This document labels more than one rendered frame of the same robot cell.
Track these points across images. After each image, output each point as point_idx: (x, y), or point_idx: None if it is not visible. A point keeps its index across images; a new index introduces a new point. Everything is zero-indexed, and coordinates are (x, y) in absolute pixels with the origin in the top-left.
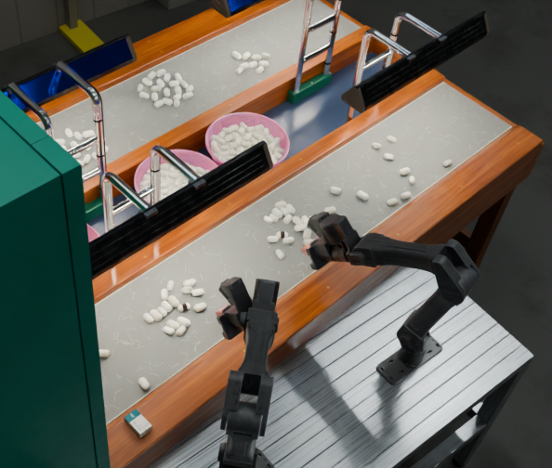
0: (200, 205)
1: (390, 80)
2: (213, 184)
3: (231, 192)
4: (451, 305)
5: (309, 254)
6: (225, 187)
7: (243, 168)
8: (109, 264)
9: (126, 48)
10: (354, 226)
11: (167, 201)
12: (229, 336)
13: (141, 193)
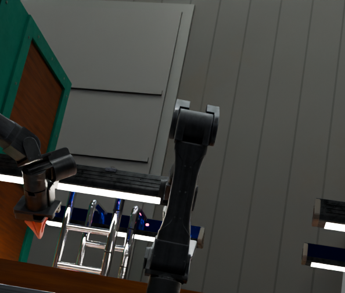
0: (100, 179)
1: None
2: (121, 175)
3: (133, 190)
4: (175, 150)
5: (154, 239)
6: (129, 182)
7: (154, 181)
8: (7, 168)
9: (197, 232)
10: None
11: (79, 164)
12: (15, 207)
13: (97, 227)
